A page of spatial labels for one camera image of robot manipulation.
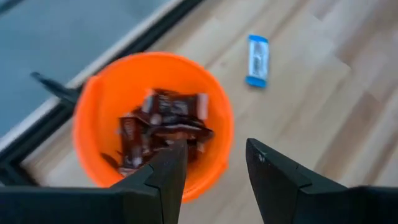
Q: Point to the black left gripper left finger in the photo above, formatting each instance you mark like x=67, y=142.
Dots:
x=171, y=180

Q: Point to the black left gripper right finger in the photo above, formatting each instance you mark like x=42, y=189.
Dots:
x=270, y=180

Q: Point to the dark brown chocolate bar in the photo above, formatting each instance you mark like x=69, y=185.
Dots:
x=183, y=129
x=174, y=105
x=132, y=143

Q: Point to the orange plastic bucket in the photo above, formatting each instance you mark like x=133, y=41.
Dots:
x=105, y=102

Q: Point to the blue white chocolate bar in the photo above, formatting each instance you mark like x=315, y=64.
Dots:
x=257, y=60

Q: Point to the black hook clamp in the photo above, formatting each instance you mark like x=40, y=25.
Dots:
x=59, y=90

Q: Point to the black aluminium table frame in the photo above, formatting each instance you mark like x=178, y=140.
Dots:
x=18, y=152

